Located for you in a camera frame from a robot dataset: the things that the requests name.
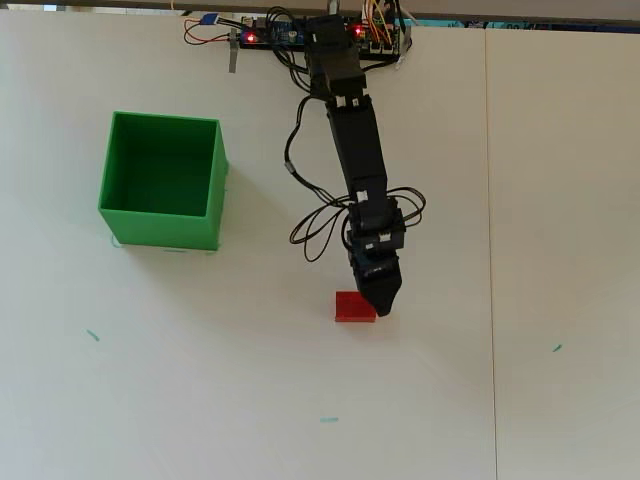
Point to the grey tape strip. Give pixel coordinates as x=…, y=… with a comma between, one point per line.
x=233, y=52

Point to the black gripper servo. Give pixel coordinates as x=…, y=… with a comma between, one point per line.
x=377, y=235

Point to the red rectangular block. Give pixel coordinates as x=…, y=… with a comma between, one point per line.
x=352, y=307

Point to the green open plastic bin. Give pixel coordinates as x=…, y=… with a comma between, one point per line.
x=160, y=220

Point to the black base electronics board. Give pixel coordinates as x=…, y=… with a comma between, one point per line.
x=272, y=37

